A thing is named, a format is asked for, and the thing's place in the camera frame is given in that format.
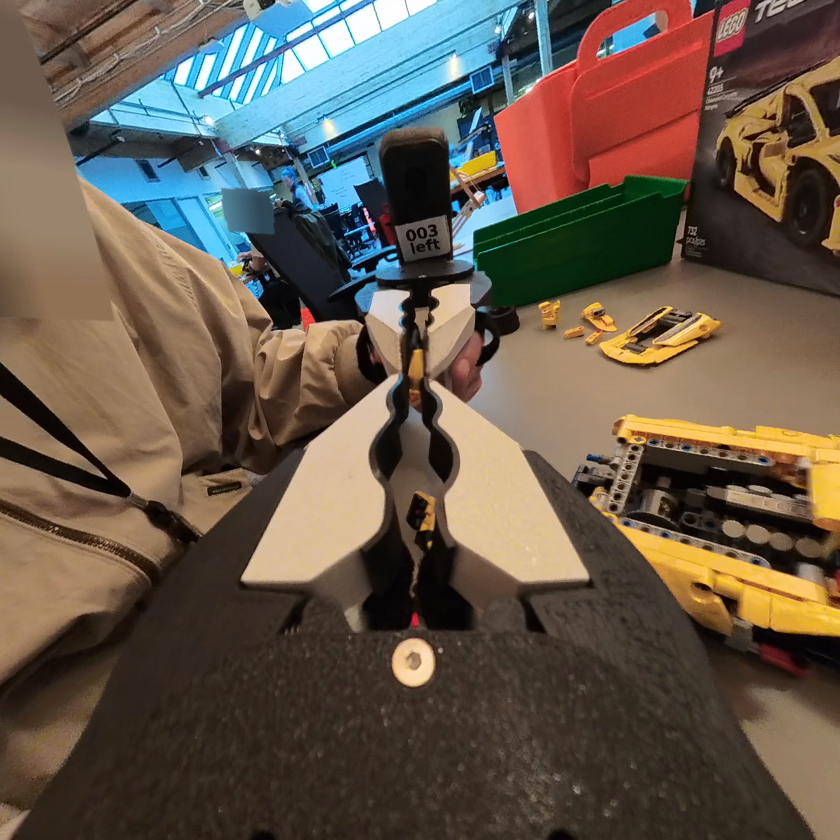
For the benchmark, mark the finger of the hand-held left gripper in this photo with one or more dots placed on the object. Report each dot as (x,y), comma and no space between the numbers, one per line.
(387,328)
(453,321)

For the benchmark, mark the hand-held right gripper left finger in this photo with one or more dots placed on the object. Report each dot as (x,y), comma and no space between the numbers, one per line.
(315,525)

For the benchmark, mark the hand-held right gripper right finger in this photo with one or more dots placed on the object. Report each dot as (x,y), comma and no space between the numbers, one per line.
(518,525)

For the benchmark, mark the small curved yellow brick piece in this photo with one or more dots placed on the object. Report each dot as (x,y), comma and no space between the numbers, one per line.
(550,315)

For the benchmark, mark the black yellow car front assembly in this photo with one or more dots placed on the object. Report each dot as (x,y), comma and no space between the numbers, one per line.
(420,515)

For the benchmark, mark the yellow toy brick car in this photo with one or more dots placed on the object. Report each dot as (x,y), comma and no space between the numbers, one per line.
(695,564)

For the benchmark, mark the person's left forearm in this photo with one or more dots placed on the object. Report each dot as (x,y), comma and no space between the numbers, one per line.
(275,367)

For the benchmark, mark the wooden jointed desk lamp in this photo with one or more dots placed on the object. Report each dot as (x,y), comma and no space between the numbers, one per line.
(467,197)

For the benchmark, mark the grey desk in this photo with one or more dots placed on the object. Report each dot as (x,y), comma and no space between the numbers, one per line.
(558,407)

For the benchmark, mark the person's left hand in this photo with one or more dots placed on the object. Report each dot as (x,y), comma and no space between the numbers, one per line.
(469,374)

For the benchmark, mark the loose black toy tyre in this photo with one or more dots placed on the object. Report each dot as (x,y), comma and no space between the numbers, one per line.
(505,320)

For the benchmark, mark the white board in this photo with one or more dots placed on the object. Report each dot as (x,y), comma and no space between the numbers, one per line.
(344,184)

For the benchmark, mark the green plastic bin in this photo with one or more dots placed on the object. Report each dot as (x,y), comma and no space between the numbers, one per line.
(577,262)

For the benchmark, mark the long yellow grey brick assembly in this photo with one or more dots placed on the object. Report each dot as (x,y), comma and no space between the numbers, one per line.
(598,317)

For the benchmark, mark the yellow brick car hood assembly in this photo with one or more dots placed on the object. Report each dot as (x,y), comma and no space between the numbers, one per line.
(630,354)

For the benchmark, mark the red plastic carry case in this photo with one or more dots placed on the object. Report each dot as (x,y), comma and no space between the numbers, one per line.
(623,131)

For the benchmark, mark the person's beige clothing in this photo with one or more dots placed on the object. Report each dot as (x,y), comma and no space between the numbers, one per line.
(65,407)

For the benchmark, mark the dark toy car set box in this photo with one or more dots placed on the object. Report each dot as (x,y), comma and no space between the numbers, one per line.
(735,216)

